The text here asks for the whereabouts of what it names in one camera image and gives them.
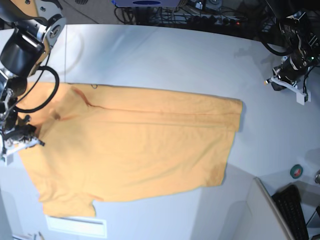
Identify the white table slot plate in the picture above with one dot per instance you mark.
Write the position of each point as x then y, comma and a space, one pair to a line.
82, 226

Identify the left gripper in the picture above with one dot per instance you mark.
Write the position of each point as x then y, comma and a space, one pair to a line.
292, 67

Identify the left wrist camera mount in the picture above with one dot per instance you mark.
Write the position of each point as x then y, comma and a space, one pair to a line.
303, 95

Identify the black keyboard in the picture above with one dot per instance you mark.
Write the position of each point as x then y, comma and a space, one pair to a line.
288, 202

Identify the white partition panel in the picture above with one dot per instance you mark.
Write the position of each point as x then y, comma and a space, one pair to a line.
239, 209

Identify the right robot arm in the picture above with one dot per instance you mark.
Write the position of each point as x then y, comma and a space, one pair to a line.
37, 26

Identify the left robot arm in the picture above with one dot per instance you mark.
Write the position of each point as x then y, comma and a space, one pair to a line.
301, 38

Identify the orange t-shirt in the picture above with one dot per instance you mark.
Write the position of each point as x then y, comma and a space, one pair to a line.
119, 144

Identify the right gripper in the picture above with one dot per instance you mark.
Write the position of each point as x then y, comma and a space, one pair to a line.
18, 133

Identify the green tape roll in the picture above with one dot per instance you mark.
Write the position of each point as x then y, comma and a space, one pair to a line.
296, 171

